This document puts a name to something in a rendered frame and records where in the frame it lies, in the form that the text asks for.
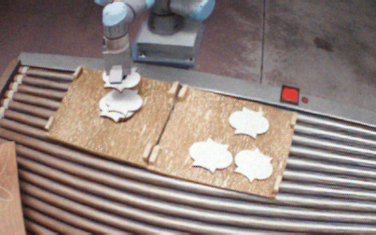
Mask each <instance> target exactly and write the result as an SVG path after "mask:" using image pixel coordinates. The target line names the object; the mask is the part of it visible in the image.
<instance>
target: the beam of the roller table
mask: <svg viewBox="0 0 376 235"><path fill-rule="evenodd" d="M18 60H21V67H24V66H26V67H30V68H33V69H34V68H35V69H39V70H40V69H43V70H50V71H54V72H55V71H59V72H62V73H63V72H66V73H70V74H73V73H74V72H75V71H76V70H77V68H78V67H79V66H80V65H83V66H82V68H85V69H88V68H89V69H92V70H96V71H99V70H101V71H105V69H104V66H105V64H104V59H99V58H97V59H94V58H90V57H88V58H85V57H76V56H67V55H65V56H63V55H55V54H52V55H51V54H44V53H41V54H39V53H33V52H31V53H29V52H21V54H20V56H19V57H18ZM132 67H137V68H138V70H137V71H136V73H137V74H138V75H139V76H140V77H144V78H149V79H154V80H158V81H164V82H169V83H174V82H175V81H177V82H179V83H178V84H179V85H181V89H182V88H183V86H184V85H188V87H189V88H191V89H195V90H203V91H207V92H212V93H216V95H221V96H225V97H229V98H234V99H238V100H243V101H248V102H254V103H257V104H263V105H268V106H273V107H278V108H283V109H287V110H292V111H297V112H301V113H305V114H309V115H313V116H318V117H321V118H328V119H332V120H336V121H343V122H347V123H350V124H354V125H356V126H363V127H367V128H370V129H376V112H375V111H369V110H365V109H362V108H358V107H354V106H351V105H348V104H341V103H337V102H333V101H330V100H325V99H321V98H317V97H315V96H312V95H308V94H304V93H300V94H299V105H293V104H285V103H280V97H281V92H282V91H281V89H280V88H275V87H271V86H266V85H265V84H260V83H255V82H249V81H243V80H241V79H238V78H232V77H226V76H216V75H209V73H204V72H198V71H191V70H186V69H180V68H173V67H168V66H162V65H161V66H157V65H150V64H144V63H139V62H134V63H133V65H132ZM282 95H283V92H282ZM303 97H306V98H308V101H309V102H308V103H307V104H304V103H303V102H302V101H301V98H303Z"/></svg>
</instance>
